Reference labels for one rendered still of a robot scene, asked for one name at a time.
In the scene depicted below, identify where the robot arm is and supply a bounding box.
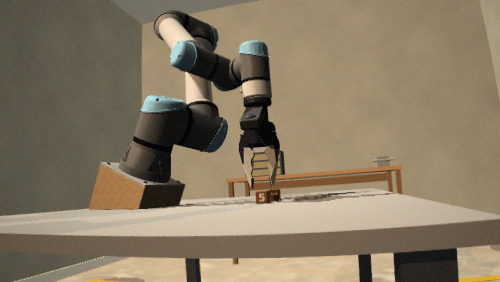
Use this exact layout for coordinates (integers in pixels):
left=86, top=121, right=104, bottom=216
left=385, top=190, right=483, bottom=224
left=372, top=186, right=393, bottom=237
left=119, top=10, right=272, bottom=183

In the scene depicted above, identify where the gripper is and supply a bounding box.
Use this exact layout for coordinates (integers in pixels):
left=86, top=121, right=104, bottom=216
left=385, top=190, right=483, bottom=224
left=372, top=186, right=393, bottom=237
left=239, top=97, right=280, bottom=189

